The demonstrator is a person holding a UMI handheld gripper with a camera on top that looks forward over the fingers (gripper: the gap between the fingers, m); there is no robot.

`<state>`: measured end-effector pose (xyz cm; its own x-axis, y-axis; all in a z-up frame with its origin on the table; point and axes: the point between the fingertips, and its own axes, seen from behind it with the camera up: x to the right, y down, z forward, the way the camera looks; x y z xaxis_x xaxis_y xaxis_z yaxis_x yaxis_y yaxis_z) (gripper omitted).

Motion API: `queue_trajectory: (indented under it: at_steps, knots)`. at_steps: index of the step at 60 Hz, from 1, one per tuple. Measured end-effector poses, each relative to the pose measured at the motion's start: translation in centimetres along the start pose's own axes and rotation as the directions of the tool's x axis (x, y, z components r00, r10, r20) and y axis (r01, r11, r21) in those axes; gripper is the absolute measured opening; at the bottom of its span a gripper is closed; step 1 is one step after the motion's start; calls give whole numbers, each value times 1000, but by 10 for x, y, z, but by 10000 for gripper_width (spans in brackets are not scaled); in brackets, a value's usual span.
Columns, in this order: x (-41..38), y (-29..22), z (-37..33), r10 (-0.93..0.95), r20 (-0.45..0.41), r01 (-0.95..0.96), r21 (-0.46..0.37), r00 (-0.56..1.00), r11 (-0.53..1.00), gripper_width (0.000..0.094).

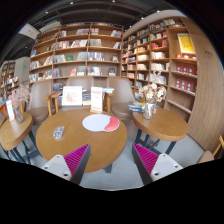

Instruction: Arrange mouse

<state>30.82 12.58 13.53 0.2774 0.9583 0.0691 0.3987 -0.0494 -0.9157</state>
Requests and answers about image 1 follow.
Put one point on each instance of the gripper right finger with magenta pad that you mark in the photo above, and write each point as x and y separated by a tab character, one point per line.
152	166

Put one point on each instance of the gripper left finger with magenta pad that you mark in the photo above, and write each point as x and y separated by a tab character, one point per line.
70	167

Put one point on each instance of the white mouse pad red rest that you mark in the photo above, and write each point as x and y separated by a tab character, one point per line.
100	122

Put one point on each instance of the round wooden centre table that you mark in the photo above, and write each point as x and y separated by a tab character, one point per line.
106	147

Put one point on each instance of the round wooden table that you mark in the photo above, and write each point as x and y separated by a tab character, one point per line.
164	125
13	133
106	147

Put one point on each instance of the round wooden right table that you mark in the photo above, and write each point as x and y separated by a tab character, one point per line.
164	125

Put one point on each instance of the stack of books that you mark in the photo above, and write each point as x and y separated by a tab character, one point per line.
136	106

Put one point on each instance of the round wooden left table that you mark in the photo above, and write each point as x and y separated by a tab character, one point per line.
13	133

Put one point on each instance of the white picture sign stand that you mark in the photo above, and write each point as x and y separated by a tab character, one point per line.
72	96

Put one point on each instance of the glass vase dried flowers right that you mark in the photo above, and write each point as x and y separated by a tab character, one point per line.
152	94

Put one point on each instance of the beige armchair left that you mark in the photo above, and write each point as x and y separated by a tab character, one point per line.
40	104

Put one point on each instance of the beige armchair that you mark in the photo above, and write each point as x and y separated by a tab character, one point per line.
123	94
40	104

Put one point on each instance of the white red menu sign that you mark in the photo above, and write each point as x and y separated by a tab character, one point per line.
96	99

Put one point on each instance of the beige armchair right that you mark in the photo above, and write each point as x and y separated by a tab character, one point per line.
123	94

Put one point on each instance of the small card sign left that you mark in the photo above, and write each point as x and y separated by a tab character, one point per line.
10	110

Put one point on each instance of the vase dried flowers left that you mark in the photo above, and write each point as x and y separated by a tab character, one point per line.
18	97

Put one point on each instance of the yellow picture book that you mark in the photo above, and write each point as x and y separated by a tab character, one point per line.
186	44

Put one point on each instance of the wooden bookshelf right wall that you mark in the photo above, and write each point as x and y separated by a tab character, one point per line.
152	53

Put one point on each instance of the wooden bookshelf wall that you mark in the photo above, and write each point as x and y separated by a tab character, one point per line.
78	49
152	53

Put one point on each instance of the wooden bookshelf back wall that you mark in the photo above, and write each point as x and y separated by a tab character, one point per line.
78	49

